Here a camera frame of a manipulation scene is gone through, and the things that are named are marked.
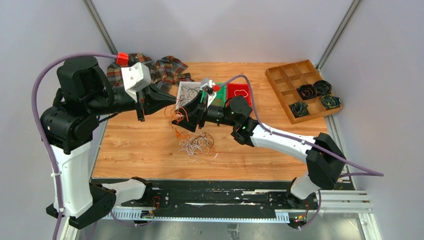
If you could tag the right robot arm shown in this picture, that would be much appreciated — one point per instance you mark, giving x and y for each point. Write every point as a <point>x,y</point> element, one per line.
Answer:
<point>319,153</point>

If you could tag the wooden compartment tray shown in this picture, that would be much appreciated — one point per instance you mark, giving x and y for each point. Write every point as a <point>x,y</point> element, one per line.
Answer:
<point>285,79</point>

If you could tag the rolled dark sock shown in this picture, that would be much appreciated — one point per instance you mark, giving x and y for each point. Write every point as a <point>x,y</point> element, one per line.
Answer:
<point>306,92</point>
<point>330,102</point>
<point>299,109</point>
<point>322,87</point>

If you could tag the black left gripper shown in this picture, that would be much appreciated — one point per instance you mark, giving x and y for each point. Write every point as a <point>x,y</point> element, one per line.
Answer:
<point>151,100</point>

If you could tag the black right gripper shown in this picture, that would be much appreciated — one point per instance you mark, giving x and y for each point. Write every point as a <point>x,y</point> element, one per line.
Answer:
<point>190,121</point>

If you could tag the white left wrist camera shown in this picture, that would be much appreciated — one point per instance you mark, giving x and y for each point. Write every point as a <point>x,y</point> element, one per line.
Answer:
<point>135,79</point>

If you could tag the red plastic bin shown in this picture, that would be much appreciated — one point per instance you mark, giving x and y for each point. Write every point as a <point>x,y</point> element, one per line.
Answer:
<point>238,89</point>

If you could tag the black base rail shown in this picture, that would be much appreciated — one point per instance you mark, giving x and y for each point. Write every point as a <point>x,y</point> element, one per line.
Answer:
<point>221,199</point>

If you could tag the white plastic bin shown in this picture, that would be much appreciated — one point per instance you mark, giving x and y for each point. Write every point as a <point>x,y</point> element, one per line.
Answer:
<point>188,90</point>

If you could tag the plaid cloth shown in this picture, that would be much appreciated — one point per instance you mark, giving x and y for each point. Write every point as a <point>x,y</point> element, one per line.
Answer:
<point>164,72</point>

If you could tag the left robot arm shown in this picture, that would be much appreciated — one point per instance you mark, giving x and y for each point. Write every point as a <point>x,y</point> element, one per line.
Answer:
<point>67,128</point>

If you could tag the green plastic bin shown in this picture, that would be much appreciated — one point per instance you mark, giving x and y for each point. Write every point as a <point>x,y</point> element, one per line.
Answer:
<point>220,97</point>

